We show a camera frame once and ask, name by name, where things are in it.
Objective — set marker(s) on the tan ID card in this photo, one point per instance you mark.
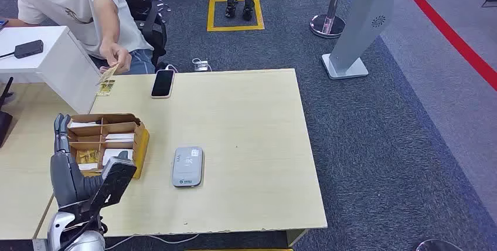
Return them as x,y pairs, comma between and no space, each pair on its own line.
108,73

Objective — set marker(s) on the black power adapter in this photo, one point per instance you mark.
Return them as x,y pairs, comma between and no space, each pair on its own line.
29,48

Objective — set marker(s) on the person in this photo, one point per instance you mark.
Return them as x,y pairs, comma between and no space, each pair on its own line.
66,8

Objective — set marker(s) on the black router with antenna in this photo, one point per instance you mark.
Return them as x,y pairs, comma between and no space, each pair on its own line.
4,125

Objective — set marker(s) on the cardboard organizer box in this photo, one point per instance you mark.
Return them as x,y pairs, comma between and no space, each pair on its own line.
116,127

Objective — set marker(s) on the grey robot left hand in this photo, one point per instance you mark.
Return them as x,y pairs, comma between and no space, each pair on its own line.
66,183

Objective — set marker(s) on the person's left forearm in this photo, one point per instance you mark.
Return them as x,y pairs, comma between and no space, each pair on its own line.
108,27

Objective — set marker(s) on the grey card reader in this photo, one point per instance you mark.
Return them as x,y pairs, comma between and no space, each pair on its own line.
187,167

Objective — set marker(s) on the person's right forearm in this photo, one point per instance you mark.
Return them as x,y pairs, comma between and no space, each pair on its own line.
15,22

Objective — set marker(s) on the white desk shelf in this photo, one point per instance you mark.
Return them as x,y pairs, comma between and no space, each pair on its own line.
50,66

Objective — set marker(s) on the wooden table leg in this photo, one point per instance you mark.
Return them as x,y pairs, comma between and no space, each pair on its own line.
296,236

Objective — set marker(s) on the person's left hand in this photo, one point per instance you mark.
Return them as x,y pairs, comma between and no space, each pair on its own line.
118,57

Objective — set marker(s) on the chrome round base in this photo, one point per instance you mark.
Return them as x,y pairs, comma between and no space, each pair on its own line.
438,246

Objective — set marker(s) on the yellow printed key card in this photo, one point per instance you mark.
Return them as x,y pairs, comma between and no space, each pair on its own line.
88,156

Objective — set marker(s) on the black smartphone pink case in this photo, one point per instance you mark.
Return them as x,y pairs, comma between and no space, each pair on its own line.
162,83

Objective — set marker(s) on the chrome stanchion post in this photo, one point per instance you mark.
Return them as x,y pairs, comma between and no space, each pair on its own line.
327,27

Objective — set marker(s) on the grey kiosk stand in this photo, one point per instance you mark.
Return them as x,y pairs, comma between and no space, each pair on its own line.
361,16

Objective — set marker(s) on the white power strip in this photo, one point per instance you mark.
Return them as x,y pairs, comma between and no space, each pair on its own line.
201,66

